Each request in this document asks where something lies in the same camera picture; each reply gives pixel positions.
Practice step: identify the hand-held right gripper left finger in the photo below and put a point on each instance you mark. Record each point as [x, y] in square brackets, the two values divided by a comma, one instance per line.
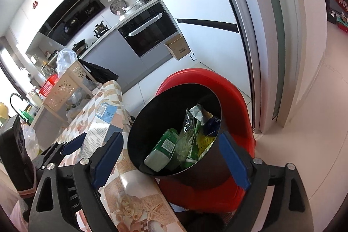
[107, 161]

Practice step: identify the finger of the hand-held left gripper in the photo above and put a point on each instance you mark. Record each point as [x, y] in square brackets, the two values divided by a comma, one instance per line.
[73, 143]

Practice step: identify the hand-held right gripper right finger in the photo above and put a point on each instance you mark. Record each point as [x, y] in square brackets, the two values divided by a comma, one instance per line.
[235, 164]

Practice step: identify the blue white cardboard box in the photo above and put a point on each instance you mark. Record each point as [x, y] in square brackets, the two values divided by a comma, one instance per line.
[103, 126]

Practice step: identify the green white carton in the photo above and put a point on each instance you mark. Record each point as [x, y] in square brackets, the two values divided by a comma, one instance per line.
[161, 150]

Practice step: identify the black trash bin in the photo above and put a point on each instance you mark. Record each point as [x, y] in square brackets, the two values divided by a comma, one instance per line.
[163, 112]

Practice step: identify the person's left forearm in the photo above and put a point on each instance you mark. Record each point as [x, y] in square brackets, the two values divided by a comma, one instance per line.
[11, 207]

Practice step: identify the dark blue packet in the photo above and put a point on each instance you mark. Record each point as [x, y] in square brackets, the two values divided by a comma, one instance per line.
[212, 126]

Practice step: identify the yellow container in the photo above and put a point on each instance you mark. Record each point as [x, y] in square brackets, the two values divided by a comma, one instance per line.
[4, 110]

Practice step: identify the red plastic stool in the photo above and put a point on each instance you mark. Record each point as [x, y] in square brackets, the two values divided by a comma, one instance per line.
[239, 112]

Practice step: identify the beige plastic chair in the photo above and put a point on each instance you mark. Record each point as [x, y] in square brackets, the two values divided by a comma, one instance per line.
[62, 90]

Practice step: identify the black kitchen faucet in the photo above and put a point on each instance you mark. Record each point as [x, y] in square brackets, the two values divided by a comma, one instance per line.
[15, 98]

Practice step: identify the red plastic basket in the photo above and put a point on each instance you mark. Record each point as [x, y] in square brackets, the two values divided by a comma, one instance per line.
[47, 86]

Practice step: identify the silver foil wrapper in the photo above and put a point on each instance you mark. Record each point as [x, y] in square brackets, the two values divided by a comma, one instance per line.
[197, 112]

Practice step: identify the black bag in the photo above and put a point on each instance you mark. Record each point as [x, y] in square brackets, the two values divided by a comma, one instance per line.
[100, 71]

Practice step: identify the clear plastic bag on counter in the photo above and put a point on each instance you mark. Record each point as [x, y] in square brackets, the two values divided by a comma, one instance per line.
[66, 60]

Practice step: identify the grey kitchen counter cabinet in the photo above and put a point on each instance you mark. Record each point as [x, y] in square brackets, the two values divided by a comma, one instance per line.
[114, 58]

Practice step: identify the dark cooking pot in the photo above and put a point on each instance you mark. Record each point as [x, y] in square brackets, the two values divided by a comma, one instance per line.
[101, 29]

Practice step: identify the black range hood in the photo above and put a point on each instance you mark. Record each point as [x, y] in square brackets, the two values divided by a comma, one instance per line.
[73, 20]

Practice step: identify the black built-in oven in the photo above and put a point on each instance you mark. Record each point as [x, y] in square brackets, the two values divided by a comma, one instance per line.
[146, 31]

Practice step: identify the round metal steamer rack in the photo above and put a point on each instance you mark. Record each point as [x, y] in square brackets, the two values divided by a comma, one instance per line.
[118, 6]

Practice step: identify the red paper decal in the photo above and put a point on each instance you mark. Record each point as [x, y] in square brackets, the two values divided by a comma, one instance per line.
[35, 4]

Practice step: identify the white wall outlet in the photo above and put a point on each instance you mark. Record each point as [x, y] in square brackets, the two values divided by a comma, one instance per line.
[193, 57]

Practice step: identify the sliding door frame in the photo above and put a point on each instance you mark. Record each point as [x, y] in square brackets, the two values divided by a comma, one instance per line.
[261, 31]

